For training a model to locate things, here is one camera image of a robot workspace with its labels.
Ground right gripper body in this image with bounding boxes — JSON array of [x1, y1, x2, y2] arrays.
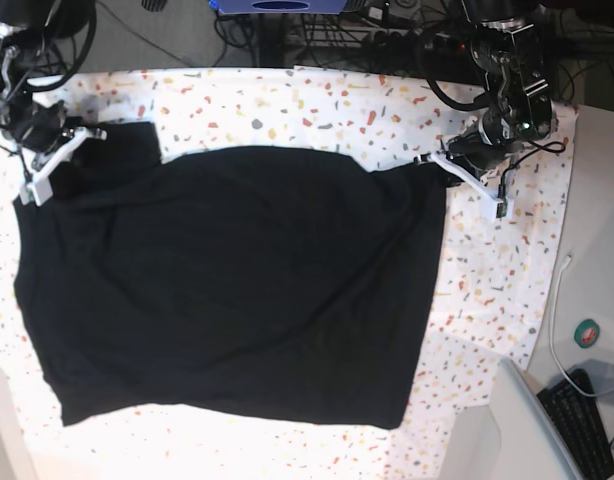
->
[[9, 102, 67, 153]]

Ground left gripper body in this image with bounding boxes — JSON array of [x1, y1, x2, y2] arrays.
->
[[446, 122, 517, 179]]

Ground black t-shirt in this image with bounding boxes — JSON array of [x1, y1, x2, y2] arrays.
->
[[14, 124, 446, 429]]

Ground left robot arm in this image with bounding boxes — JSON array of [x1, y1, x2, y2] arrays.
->
[[416, 1, 566, 178]]

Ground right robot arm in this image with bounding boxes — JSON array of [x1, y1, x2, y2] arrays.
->
[[0, 1, 98, 154]]

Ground green tape roll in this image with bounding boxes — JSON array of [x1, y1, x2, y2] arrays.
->
[[573, 319, 601, 349]]

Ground blue device top edge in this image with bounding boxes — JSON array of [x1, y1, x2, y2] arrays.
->
[[209, 0, 366, 15]]

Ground black keyboard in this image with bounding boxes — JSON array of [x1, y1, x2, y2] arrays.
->
[[538, 380, 614, 480]]

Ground grey laptop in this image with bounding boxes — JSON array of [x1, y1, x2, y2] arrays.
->
[[490, 359, 583, 479]]

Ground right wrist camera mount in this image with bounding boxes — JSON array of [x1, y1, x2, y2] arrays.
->
[[19, 127, 107, 207]]

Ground white cable on side table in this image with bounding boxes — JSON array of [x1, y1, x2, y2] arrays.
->
[[549, 254, 601, 399]]

